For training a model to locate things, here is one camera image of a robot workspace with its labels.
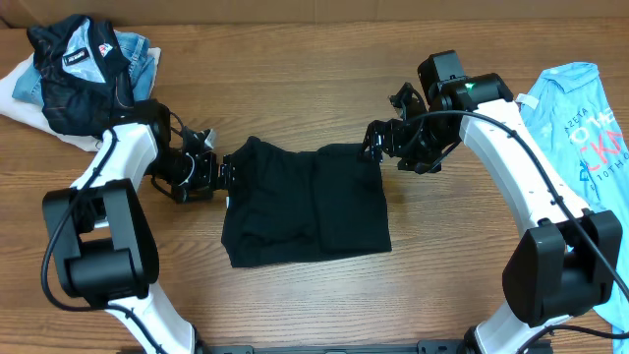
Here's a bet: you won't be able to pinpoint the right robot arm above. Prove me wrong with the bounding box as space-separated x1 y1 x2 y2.
360 50 623 354

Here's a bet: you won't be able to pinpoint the white folded cloth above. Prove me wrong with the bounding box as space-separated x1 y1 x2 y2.
1 47 161 152

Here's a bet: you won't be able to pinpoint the black t-shirt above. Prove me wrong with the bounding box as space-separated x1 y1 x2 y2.
221 137 392 268

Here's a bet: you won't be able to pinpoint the light blue t-shirt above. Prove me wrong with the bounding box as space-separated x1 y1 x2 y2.
514 61 629 354

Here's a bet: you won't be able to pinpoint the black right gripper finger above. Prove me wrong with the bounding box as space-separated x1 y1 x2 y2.
359 143 383 163
363 120 388 148

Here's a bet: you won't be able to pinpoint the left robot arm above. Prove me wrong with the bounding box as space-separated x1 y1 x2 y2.
40 99 232 353

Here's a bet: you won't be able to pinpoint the black folded jacket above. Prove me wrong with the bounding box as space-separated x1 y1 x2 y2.
27 15 135 137

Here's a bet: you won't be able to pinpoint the blue denim jeans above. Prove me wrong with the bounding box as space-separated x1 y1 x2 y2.
12 30 160 107

